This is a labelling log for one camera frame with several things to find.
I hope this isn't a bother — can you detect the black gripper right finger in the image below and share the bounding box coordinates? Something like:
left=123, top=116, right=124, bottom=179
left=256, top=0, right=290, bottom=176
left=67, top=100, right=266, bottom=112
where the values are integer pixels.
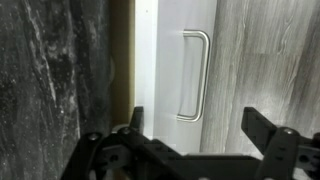
left=240, top=106, right=320, bottom=180

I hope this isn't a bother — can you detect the white drawer with wooden interior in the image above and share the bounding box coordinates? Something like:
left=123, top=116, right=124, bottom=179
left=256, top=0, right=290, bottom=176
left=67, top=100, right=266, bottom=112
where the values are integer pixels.
left=110, top=0, right=218, bottom=158

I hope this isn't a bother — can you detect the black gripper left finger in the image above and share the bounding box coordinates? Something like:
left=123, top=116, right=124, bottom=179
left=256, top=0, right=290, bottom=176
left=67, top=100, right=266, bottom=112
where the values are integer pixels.
left=60, top=105, right=188, bottom=180

